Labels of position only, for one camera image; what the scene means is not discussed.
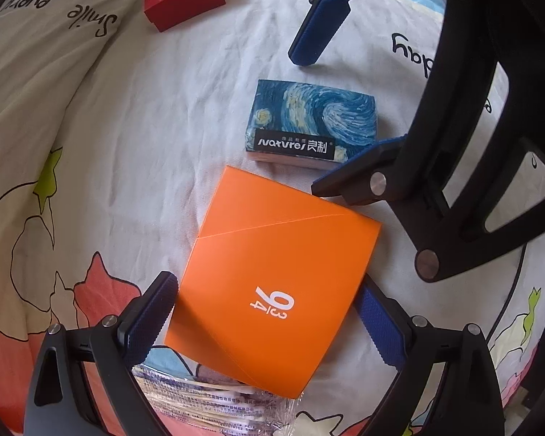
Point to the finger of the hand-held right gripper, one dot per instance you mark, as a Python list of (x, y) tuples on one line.
[(318, 32), (359, 163)]

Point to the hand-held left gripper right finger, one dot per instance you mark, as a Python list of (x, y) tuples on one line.
[(377, 322)]

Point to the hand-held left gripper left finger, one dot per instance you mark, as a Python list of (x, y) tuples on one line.
[(152, 322)]

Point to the blue swirl print tissue pack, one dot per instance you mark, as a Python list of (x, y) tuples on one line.
[(309, 113)]

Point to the orange cardboard box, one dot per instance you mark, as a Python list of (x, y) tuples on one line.
[(263, 254)]

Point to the clear cotton swab packet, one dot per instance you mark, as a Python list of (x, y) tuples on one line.
[(209, 404)]

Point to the printed star bedsheet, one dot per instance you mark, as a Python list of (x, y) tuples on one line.
[(186, 122)]

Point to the printed star quilt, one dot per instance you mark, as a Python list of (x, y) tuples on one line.
[(50, 77)]

